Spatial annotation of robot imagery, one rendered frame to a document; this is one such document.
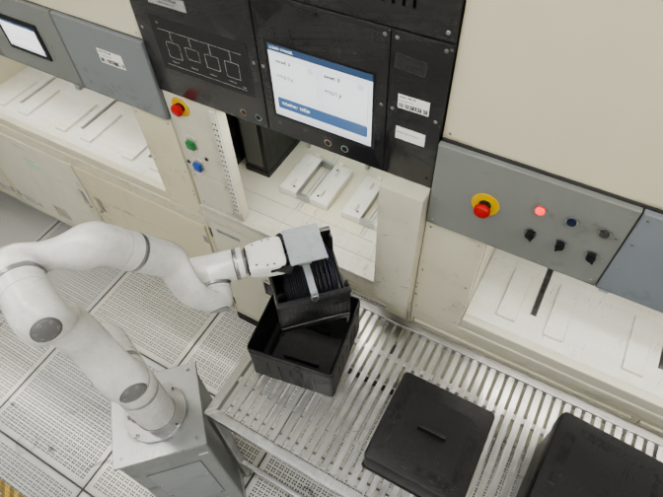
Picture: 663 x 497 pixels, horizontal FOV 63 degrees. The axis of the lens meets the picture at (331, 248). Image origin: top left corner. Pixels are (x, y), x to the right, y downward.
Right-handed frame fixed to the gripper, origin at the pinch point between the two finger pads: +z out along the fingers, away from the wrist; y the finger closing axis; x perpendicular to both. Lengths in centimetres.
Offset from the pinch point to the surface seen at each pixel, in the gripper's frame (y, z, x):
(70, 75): -88, -59, 7
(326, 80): -17.8, 12.5, 38.1
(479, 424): 46, 38, -38
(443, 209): 6.2, 36.0, 10.9
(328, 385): 22.7, -0.4, -39.4
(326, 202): -44, 17, -34
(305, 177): -59, 13, -34
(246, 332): -50, -26, -125
